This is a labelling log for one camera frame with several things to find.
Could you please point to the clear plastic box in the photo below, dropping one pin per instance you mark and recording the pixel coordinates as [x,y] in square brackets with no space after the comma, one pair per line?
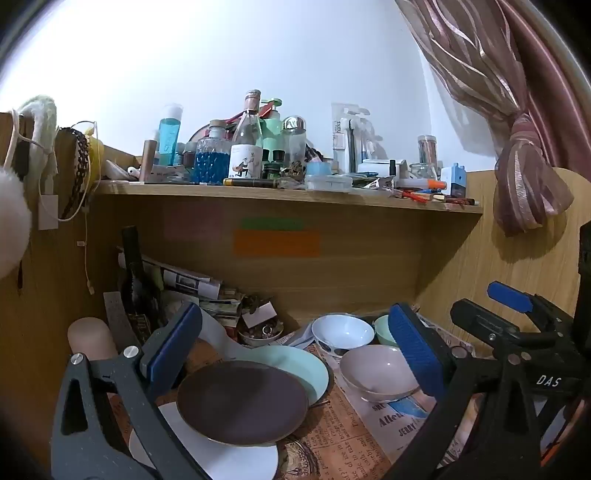
[328,183]

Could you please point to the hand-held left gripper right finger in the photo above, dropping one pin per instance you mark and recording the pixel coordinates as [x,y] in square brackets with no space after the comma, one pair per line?
[415,350]

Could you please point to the brown plate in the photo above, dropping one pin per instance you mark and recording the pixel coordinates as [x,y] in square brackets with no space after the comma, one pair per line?
[240,401]

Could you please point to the white earbud case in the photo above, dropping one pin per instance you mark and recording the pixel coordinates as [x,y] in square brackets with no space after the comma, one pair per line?
[115,170]

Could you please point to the pink sticky note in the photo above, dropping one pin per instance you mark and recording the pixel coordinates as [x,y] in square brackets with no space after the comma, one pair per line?
[191,221]

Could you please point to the white fluffy headband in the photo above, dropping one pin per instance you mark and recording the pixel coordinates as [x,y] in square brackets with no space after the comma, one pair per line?
[39,115]

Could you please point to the white paper sheet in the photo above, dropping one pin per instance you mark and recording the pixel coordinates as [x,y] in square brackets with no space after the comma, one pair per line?
[219,339]

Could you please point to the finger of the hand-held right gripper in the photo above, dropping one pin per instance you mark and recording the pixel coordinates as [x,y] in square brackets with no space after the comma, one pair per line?
[508,295]
[485,323]

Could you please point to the brown braided headband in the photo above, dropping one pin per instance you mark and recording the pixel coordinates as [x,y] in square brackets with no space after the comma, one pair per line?
[82,157]

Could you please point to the blue-lidded round box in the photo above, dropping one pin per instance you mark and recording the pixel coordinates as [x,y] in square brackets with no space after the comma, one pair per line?
[318,168]

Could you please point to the gold and black pen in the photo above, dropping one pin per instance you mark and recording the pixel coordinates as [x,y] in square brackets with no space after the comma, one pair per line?
[251,182]

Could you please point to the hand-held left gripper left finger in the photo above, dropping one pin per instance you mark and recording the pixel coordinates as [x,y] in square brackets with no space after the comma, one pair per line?
[175,341]

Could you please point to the pink striped curtain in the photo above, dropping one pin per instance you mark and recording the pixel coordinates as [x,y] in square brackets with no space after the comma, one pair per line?
[475,60]

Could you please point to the white tag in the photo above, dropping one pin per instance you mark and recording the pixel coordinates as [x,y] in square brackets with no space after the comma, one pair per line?
[48,212]

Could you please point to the wooden shelf unit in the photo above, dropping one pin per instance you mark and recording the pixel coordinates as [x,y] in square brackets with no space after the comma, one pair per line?
[369,258]

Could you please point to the green sticky note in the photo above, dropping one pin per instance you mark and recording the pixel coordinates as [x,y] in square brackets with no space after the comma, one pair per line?
[272,224]

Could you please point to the clear blister pack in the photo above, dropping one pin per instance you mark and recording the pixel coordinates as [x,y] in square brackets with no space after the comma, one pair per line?
[344,138]

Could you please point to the white pompom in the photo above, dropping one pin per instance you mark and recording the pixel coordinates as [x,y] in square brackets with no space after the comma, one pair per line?
[9,221]

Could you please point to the glass bottle of blue beads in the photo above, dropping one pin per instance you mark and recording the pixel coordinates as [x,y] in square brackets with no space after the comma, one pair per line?
[212,161]

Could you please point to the pink bowl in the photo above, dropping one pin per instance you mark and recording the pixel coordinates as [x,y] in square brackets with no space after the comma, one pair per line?
[374,371]

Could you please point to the small dark ink bottle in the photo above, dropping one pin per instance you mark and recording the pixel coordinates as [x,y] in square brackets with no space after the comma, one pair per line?
[267,168]
[278,164]

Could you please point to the white card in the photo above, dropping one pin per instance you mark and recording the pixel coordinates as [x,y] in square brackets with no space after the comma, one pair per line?
[259,314]

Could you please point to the white box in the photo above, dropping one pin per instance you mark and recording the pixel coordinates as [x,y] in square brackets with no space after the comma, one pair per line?
[376,167]

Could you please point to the mint green bowl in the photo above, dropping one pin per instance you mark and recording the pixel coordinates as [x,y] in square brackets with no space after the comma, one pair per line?
[384,330]

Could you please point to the white plate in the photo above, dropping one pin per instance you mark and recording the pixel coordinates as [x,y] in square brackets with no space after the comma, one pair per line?
[231,461]

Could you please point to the blue pencil sharpener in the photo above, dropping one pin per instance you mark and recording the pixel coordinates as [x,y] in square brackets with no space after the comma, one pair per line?
[455,182]

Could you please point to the dark wine bottle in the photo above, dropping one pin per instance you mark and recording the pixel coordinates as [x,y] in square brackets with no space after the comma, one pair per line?
[136,286]

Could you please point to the green pump bottle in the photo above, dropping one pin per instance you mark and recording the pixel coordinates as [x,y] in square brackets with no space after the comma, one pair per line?
[272,127]

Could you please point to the orange marker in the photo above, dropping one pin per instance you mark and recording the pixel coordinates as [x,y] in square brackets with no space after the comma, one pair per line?
[427,184]

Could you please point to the stack of papers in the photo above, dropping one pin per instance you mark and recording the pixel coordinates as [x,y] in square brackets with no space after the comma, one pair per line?
[226,307]

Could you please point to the pale paper note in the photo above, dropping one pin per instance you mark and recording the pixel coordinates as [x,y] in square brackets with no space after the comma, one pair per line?
[115,318]

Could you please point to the beige mug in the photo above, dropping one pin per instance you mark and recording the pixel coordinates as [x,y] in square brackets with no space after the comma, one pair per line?
[92,337]

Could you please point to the short glass jar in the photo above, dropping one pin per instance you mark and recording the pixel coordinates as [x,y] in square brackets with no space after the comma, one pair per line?
[422,171]

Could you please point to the white dotted bowl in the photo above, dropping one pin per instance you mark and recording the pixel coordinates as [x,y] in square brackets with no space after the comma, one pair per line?
[341,330]

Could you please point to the light blue paper sheet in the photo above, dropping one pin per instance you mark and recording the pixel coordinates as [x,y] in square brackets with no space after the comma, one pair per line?
[300,339]

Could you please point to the yellow roll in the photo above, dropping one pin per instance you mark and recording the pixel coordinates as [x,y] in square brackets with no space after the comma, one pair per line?
[96,152]

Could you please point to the mint green plate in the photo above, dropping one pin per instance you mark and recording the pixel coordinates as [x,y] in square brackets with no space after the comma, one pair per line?
[304,369]

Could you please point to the brown cardboard tube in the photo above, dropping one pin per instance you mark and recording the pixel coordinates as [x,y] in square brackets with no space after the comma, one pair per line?
[147,159]

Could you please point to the tall jar of sticks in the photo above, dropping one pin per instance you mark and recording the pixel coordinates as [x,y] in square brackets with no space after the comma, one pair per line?
[427,150]

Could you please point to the clear white-labelled liquor bottle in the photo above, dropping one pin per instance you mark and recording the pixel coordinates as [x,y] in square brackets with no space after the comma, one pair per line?
[247,147]

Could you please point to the colour printed newspaper sheet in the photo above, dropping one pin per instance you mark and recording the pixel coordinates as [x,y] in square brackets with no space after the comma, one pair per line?
[397,415]

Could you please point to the orange sticky note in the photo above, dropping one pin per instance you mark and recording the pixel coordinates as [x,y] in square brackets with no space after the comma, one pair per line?
[277,244]

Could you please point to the rolled newspapers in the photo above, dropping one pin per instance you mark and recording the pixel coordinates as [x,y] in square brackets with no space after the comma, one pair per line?
[184,277]

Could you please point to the blue liquid bottle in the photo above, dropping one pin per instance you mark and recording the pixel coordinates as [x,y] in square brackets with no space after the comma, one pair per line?
[168,134]

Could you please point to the brown vintage newspaper sheet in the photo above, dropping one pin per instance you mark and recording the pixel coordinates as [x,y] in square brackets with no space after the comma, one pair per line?
[341,443]

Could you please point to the silver-capped clear bottle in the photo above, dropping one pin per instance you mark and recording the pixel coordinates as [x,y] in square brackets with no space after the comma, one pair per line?
[294,138]

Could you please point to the small bowl of trinkets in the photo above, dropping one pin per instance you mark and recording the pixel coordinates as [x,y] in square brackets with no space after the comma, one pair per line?
[261,334]

